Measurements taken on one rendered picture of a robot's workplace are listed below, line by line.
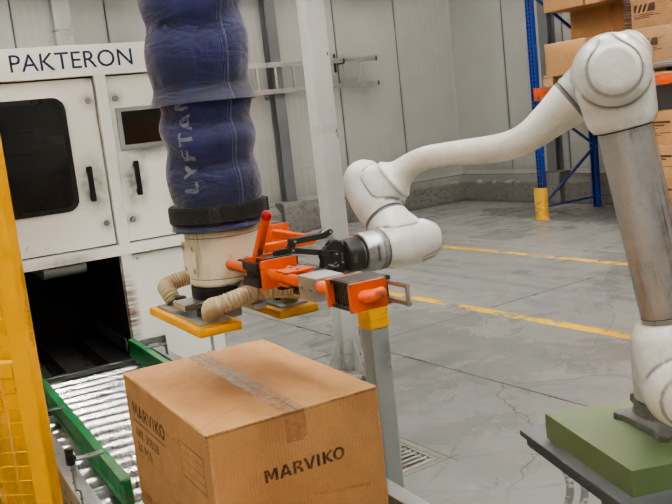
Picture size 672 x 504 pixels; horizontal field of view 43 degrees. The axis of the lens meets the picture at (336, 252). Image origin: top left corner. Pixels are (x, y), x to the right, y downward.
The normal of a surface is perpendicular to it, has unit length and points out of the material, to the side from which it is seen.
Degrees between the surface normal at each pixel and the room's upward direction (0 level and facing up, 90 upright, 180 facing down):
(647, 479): 90
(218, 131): 72
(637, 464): 2
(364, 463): 90
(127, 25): 90
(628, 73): 82
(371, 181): 61
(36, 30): 90
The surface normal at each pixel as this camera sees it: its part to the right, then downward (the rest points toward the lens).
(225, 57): 0.66, 0.15
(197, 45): 0.15, -0.03
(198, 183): -0.17, -0.01
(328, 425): 0.49, 0.08
